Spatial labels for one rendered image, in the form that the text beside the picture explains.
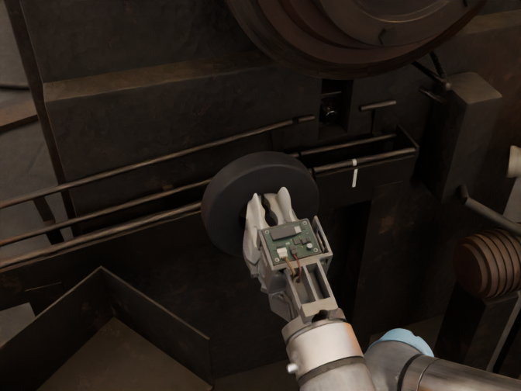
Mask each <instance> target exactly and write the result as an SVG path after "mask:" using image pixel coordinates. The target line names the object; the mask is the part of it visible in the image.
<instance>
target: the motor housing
mask: <svg viewBox="0 0 521 391"><path fill-rule="evenodd" d="M452 263H453V268H454V273H455V275H456V277H457V280H456V282H455V285H454V289H453V292H452V294H451V297H450V301H449V303H448V306H447V310H446V313H445V315H444V318H443V322H442V324H441V327H440V331H439V334H438V336H437V339H436V343H435V345H434V348H433V355H434V357H435V358H440V359H443V360H446V361H449V362H455V363H457V364H461V365H466V366H469V367H472V368H476V369H480V370H484V371H486V369H487V367H488V364H489V362H490V361H491V359H492V356H493V354H494V352H495V349H496V347H497V345H498V343H499V340H500V338H501V336H502V333H503V331H504V330H505V327H506V324H507V323H508V321H509V318H510V316H511V314H512V312H513V309H514V307H515V305H516V303H517V300H518V298H519V295H518V294H517V293H516V291H518V290H521V237H520V236H518V235H516V234H513V233H511V232H509V231H508V230H506V229H504V228H502V227H496V228H493V229H490V230H484V231H482V232H477V233H474V234H468V235H467V236H465V237H464V238H462V239H460V240H459V241H458V242H457V244H456V246H455V249H454V252H453V257H452Z"/></svg>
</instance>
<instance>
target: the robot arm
mask: <svg viewBox="0 0 521 391"><path fill-rule="evenodd" d="M261 203H264V204H265V205H266V206H267V207H268V209H269V211H270V217H271V218H273V219H274V221H275V223H276V224H277V226H273V227H269V226H268V225H267V223H266V221H265V218H264V215H265V209H264V208H263V206H262V205H261ZM318 230H319V232H320V234H321V236H322V239H323V241H324V244H325V245H326V246H325V249H324V246H323V244H322V241H321V240H320V237H319V234H318ZM313 231H314V232H313ZM320 248H321V249H320ZM243 257H244V260H245V262H246V264H247V266H248V268H249V269H250V274H251V278H256V277H258V279H259V281H260V283H261V285H262V286H261V289H260V290H261V292H265V293H267V294H268V298H269V302H270V306H271V310H272V311H273V312H275V313H276V314H277V315H279V316H280V317H282V318H284V319H285V320H287V321H288V322H289V323H288V324H287V325H286V326H285V327H284V328H283V329H282V335H283V338H284V340H285V344H286V345H287V348H286V351H287V353H288V357H289V360H290V362H291V364H288V365H287V371H288V373H290V374H292V373H294V372H295V374H296V380H297V383H298V387H299V391H521V380H518V379H513V378H509V377H506V376H503V375H498V374H495V373H492V372H486V371H484V370H480V369H476V368H472V367H469V366H466V365H461V364H457V363H455V362H449V361H446V360H443V359H440V358H435V357H434V355H433V353H432V351H431V349H430V347H429V346H428V344H427V343H426V342H425V341H424V340H423V339H422V338H421V337H416V336H414V335H413V333H412V332H411V331H409V330H405V329H401V328H398V329H393V330H390V331H388V332H387V333H386V334H385V335H384V336H383V337H381V338H380V339H379V340H378V341H376V342H374V343H373V344H372V345H371V346H370V347H369V348H368V349H367V352H366V353H365V354H364V355H363V353H362V351H361V348H360V345H359V344H358V341H357V339H356V336H355V334H354V331H353V329H352V326H351V325H350V324H348V322H347V320H346V318H345V316H344V314H343V311H342V310H341V308H338V305H337V304H336V300H335V298H334V296H333V293H332V290H331V288H330V285H329V283H328V281H327V279H326V273H327V271H328V268H329V266H330V262H331V260H332V257H333V252H332V251H331V249H330V246H329V244H328V241H327V239H326V236H325V234H324V232H323V229H322V227H321V225H320V222H319V220H318V217H317V216H314V219H313V222H312V226H311V224H310V222H309V219H307V218H305V219H302V220H299V219H297V217H296V215H295V213H294V211H293V209H292V208H291V199H290V195H289V193H288V190H287V189H286V188H285V187H281V189H280V190H279V192H278V194H274V193H267V194H263V195H259V196H257V193H255V194H254V196H253V198H252V199H251V200H250V201H249V202H248V205H247V217H246V225H245V231H244V237H243Z"/></svg>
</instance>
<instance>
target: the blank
mask: <svg viewBox="0 0 521 391"><path fill-rule="evenodd" d="M281 187H285V188H286V189H287V190H288V193H289V195H290V199H291V208H292V209H293V211H294V213H295V215H296V217H297V219H299V220H302V219H305V218H307V219H309V222H310V224H312V222H313V219H314V216H315V215H316V214H317V211H318V208H319V190H318V187H317V184H316V182H315V181H314V179H313V177H312V176H311V175H310V173H309V171H308V169H307V168H306V166H305V165H304V164H303V163H302V162H301V161H299V160H298V159H296V158H295V157H292V156H291V155H288V154H284V153H281V152H276V151H262V152H257V153H252V154H248V155H245V156H243V157H240V158H238V159H236V160H235V161H232V162H231V163H229V164H228V165H227V166H225V167H224V168H223V169H221V170H220V171H219V172H218V173H217V174H216V175H215V176H214V178H213V179H212V180H211V182H210V183H209V184H208V186H207V188H206V190H205V192H204V195H203V197H202V204H201V214H202V220H203V223H204V225H205V228H206V231H207V234H208V235H209V238H210V240H211V241H212V242H213V243H214V245H215V246H217V247H218V248H219V249H220V250H222V251H224V252H226V253H227V254H231V255H234V256H237V257H243V237H244V231H245V225H246V218H244V217H242V216H241V215H240V213H241V211H242V209H243V207H244V206H245V205H246V204H247V203H248V202H249V201H250V200H251V199H252V198H253V196H254V194H255V193H257V196H259V195H263V194H267V193H274V194H278V192H279V190H280V189H281ZM264 218H265V221H266V223H267V225H268V226H269V227H273V226H277V224H276V223H275V221H274V219H273V218H271V217H270V213H269V214H267V215H265V216H264Z"/></svg>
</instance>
